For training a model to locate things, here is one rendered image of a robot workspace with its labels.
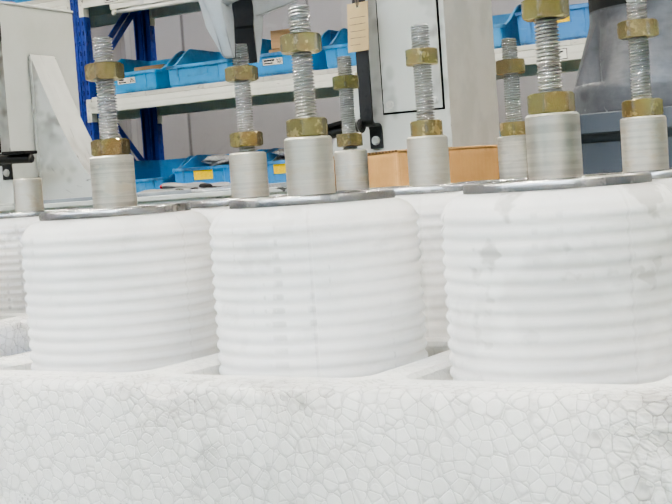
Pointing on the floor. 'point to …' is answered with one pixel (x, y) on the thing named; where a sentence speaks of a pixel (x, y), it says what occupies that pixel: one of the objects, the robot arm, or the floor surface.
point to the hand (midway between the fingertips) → (228, 38)
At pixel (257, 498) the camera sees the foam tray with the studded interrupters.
